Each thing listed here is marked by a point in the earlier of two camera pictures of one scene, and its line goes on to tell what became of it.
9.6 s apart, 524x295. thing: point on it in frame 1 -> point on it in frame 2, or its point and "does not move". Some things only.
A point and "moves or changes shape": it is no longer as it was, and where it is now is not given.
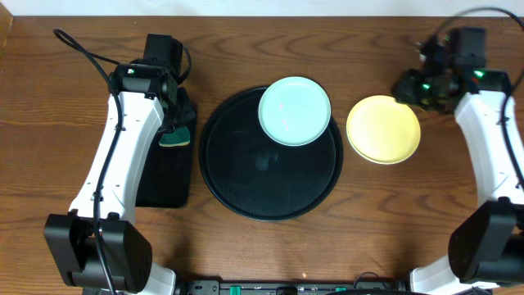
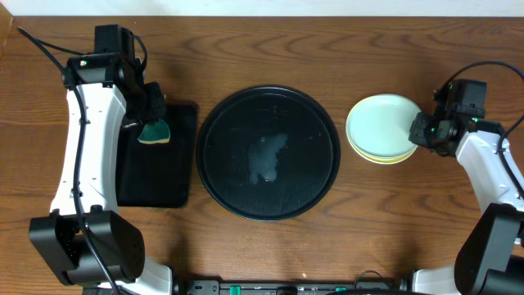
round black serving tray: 255,176 does not move
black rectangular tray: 167,177 does not move
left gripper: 180,116 -> 151,108
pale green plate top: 294,111 -> 379,125
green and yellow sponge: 178,137 moves or changes shape
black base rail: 199,287 does not move
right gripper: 404,91 -> 418,134
